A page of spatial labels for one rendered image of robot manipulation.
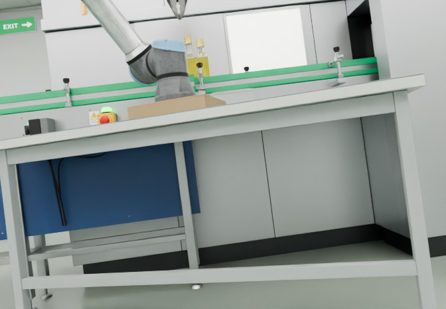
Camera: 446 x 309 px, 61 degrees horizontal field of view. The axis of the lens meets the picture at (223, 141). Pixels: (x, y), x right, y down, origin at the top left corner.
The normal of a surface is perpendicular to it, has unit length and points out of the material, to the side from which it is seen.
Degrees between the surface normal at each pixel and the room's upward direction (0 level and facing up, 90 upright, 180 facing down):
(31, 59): 90
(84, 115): 90
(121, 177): 90
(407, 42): 90
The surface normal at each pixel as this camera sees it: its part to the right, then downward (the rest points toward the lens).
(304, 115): -0.25, 0.02
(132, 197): 0.05, -0.02
